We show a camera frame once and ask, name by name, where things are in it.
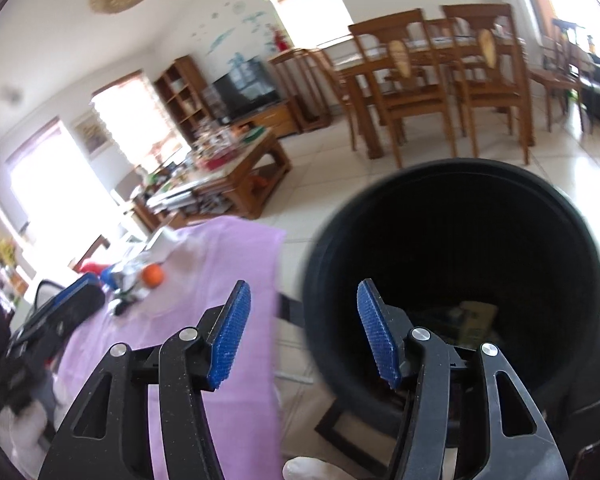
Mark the white paper roll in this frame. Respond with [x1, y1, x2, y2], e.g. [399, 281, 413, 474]
[145, 226, 181, 263]

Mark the black round trash bin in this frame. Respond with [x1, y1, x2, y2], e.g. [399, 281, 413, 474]
[301, 158, 600, 436]

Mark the left white gloved hand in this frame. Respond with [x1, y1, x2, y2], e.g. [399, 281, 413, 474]
[0, 372, 71, 463]

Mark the right white gloved hand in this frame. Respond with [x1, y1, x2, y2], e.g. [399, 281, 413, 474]
[283, 456, 353, 480]

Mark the red cushion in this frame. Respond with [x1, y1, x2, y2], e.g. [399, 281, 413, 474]
[78, 258, 109, 276]

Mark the blue white snack bag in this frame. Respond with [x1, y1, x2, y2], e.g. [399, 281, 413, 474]
[100, 262, 142, 292]

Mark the orange fruit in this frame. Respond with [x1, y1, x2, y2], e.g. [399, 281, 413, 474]
[140, 263, 164, 289]

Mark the purple tablecloth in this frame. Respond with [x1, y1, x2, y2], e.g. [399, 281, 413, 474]
[54, 217, 285, 479]

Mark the small framed flower picture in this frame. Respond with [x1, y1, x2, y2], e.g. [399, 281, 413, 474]
[72, 110, 111, 159]

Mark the wooden coffee table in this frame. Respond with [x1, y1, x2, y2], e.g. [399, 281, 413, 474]
[146, 128, 292, 228]

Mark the wooden bookshelf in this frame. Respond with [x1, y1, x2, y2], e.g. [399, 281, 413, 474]
[152, 55, 214, 144]

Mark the wooden tv cabinet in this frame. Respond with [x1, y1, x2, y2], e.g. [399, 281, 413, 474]
[232, 101, 302, 138]

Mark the black flat television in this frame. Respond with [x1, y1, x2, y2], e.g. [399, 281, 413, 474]
[211, 58, 282, 124]

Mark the tall wooden plant stand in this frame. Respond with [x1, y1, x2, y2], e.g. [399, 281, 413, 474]
[268, 48, 332, 132]

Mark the red flower vase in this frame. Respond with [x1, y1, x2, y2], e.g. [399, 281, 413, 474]
[268, 24, 291, 52]

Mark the wooden chair by window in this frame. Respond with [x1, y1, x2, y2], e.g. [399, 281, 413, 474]
[304, 48, 361, 152]

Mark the wooden dining table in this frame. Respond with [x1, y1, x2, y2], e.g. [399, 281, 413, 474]
[335, 36, 533, 165]

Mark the wooden side chair far right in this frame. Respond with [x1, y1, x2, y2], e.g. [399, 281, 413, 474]
[529, 18, 586, 131]

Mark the wooden dining chair front left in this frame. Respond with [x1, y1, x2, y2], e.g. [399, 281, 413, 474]
[349, 8, 457, 167]

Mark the wooden dining chair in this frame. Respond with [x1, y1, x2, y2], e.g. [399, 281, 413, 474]
[441, 3, 532, 164]
[349, 8, 457, 167]

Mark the wooden dining chair front right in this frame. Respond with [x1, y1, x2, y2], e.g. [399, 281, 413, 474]
[441, 3, 532, 164]

